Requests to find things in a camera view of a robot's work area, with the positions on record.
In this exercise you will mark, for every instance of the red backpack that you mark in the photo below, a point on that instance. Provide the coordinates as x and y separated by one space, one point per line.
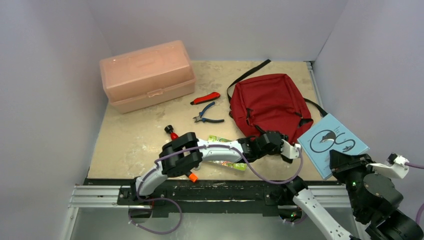
270 102

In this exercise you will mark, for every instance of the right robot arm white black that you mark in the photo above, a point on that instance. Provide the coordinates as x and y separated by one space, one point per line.
373 198

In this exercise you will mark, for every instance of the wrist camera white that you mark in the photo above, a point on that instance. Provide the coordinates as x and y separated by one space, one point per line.
396 167
289 152

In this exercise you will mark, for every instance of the black metal base plate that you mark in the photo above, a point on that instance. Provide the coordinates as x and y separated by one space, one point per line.
202 197

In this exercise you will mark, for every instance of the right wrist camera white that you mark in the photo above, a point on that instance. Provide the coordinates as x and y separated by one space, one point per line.
396 167

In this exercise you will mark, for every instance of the light blue paperback book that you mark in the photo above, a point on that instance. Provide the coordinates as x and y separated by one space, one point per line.
326 135

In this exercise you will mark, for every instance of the aluminium frame rails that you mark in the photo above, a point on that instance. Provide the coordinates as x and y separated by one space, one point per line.
128 144

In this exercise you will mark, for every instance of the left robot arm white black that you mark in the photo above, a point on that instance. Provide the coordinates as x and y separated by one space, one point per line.
181 155

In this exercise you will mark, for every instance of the pink plastic storage box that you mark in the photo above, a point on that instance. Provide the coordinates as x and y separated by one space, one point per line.
147 77

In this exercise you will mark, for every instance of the red black glue stick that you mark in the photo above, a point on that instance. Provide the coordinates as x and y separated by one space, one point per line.
169 129

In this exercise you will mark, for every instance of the orange black highlighter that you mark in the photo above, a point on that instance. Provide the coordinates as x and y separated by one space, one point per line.
191 176

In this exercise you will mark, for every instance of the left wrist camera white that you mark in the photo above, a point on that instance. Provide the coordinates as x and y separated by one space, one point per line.
289 152

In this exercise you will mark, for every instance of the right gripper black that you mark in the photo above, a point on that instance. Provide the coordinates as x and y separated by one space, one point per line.
346 164

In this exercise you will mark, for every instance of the green bottom paperback book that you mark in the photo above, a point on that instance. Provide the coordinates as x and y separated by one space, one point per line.
226 164

